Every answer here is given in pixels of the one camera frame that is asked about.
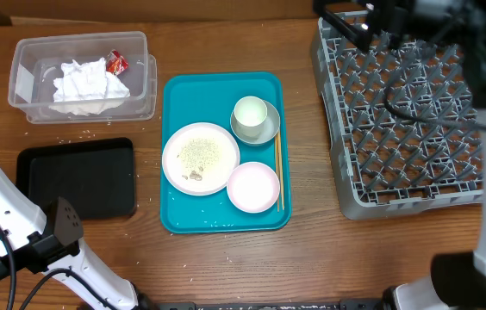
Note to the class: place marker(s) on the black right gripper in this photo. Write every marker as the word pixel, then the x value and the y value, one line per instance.
pixel 391 17

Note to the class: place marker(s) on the white cup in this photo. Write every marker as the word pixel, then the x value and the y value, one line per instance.
pixel 250 113

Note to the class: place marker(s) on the grey saucer bowl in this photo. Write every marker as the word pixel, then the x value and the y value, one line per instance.
pixel 269 130

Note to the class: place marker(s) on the small pink bowl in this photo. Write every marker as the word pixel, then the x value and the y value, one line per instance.
pixel 253 187

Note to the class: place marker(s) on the red snack wrapper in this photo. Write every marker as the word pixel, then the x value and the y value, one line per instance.
pixel 116 63

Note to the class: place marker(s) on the white napkin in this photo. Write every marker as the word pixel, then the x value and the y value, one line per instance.
pixel 87 89

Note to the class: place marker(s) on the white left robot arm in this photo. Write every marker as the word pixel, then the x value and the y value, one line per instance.
pixel 50 241

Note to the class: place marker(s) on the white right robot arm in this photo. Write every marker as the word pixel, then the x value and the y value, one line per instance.
pixel 455 280

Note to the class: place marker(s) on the grey dishwasher rack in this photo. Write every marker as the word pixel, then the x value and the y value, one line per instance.
pixel 395 149

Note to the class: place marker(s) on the clear plastic waste bin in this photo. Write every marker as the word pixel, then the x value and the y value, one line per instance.
pixel 37 62

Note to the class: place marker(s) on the teal serving tray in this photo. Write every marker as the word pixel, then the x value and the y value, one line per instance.
pixel 211 98

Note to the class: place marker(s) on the large white plate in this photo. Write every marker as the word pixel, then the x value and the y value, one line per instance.
pixel 199 158

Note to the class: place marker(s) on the black tray bin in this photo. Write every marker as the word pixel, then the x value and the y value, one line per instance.
pixel 96 177

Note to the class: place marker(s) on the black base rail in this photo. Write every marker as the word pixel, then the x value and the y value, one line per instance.
pixel 269 306

